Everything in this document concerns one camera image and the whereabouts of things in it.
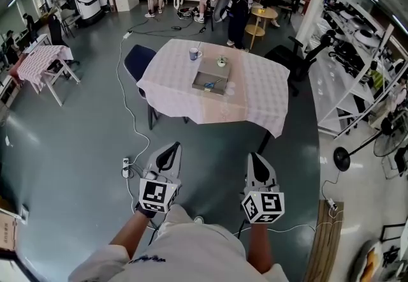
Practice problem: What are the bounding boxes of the black fabric chair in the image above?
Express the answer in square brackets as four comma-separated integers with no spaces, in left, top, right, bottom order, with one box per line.
[47,13,70,49]

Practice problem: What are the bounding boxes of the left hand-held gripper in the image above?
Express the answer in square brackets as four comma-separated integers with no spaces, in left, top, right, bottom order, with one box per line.
[137,142,184,214]

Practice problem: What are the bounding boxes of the small pink-clothed folding table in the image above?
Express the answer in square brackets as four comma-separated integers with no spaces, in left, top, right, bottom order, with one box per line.
[17,45,81,107]

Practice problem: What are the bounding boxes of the white metal shelf rack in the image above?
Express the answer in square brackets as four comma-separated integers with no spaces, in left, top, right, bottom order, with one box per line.
[305,0,408,142]

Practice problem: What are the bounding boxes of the person's right forearm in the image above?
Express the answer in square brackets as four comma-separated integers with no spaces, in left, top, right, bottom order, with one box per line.
[246,219,272,274]

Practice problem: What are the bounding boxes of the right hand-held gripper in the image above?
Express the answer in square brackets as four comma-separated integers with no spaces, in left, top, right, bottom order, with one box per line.
[239,152,286,224]

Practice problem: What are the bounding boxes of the thin white cable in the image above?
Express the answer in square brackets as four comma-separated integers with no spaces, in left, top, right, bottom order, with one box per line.
[235,223,317,237]

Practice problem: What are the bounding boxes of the person's left forearm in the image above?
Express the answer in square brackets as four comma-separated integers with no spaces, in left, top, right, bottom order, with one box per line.
[109,207,157,260]

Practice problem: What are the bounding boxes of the person's white shirt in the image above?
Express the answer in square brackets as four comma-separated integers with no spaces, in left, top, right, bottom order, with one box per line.
[68,203,290,282]

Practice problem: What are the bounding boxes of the pink checked tablecloth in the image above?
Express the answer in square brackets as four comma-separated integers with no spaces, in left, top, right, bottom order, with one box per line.
[136,38,291,139]

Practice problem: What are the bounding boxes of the long white cable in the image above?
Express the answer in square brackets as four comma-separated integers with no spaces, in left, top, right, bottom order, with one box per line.
[115,34,151,167]

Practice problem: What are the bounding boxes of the round wooden side table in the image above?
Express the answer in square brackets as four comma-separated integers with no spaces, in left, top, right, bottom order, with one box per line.
[244,6,279,50]

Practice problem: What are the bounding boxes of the blue-handled scissors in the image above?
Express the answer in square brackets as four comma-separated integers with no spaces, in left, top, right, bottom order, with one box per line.
[203,78,224,89]

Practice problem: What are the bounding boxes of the dark blue chair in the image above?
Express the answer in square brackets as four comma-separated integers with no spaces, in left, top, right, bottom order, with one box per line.
[123,44,189,131]

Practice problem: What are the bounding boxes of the black office chair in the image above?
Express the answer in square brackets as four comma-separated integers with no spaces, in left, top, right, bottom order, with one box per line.
[263,35,309,97]

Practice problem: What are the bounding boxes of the light wooden crate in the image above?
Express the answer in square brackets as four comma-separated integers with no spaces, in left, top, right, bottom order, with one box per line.
[0,208,20,253]

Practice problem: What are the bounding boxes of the grey drawer box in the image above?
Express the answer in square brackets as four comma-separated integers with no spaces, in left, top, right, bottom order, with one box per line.
[191,57,234,97]

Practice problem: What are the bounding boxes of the wooden floor board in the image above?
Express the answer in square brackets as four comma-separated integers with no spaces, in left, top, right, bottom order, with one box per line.
[303,198,346,282]

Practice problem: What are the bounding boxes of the black floor fan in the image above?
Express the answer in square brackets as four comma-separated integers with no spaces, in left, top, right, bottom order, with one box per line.
[333,121,408,174]

